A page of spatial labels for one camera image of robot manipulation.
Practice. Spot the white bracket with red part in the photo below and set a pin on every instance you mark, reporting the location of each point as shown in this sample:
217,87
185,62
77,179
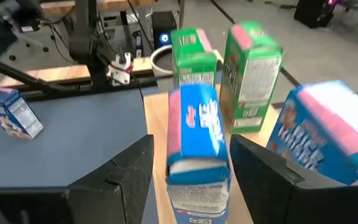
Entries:
120,70

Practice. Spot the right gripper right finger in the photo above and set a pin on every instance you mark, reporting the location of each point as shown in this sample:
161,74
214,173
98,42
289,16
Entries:
275,199

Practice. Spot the white plant pot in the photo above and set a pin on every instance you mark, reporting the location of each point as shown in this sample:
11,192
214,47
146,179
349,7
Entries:
158,65

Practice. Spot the light blue cereal box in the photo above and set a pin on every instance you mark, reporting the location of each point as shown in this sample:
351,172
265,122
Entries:
328,133
200,133

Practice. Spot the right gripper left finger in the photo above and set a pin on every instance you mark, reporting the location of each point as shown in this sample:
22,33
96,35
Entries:
104,199

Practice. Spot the black metal table frame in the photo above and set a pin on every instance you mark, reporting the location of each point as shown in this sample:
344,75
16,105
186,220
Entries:
73,87

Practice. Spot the dark blue cereal box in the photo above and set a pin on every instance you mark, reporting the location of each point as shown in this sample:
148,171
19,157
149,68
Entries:
11,113

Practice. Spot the green cereal box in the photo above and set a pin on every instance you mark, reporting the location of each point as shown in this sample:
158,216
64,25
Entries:
253,77
193,59

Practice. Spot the black computer with blue lights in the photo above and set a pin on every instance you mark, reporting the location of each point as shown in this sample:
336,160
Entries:
163,31

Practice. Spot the wooden shelf with black frame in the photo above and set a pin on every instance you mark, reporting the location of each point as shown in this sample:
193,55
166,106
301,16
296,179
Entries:
157,124

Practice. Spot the blue table mat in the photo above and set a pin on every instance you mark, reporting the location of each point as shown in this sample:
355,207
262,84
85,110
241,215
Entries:
73,140

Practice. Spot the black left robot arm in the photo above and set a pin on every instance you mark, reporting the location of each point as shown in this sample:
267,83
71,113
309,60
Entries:
84,46

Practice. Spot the black box with purple light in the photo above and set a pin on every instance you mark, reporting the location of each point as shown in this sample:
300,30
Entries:
312,12

